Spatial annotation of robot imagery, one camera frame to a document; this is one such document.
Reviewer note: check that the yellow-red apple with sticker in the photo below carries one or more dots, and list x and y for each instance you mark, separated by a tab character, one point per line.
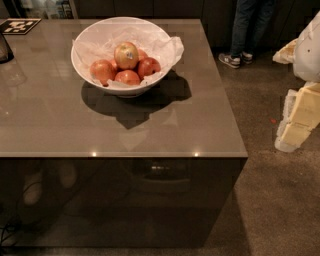
126	55

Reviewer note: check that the grey sneaker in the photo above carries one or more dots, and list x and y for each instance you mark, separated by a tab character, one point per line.
246	57
228	60

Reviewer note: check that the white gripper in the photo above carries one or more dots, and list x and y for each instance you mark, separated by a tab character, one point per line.
308	53

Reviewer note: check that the grey sneaker left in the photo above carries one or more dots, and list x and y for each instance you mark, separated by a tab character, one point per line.
228	60

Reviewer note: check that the grey sneaker right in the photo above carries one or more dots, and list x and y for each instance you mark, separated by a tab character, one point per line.
246	57

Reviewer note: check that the back hidden red apple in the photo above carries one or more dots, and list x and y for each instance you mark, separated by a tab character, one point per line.
141	54

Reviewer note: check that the front centre red apple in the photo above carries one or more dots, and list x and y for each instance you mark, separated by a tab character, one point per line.
128	77

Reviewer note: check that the right red apple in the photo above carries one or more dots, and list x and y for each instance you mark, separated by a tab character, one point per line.
148	66

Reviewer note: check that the left red apple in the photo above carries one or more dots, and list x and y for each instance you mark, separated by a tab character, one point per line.
103	71

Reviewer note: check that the white ceramic bowl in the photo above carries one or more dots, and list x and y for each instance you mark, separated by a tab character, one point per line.
100	33

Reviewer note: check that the white crumpled paper liner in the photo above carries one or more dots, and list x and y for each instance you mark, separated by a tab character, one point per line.
156	41

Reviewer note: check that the black white fiducial marker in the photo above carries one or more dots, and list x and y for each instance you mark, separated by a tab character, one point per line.
18	26

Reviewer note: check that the dark object at left edge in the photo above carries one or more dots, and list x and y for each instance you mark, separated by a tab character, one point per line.
6	53

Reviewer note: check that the person legs in jeans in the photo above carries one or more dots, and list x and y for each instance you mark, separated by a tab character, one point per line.
250	22

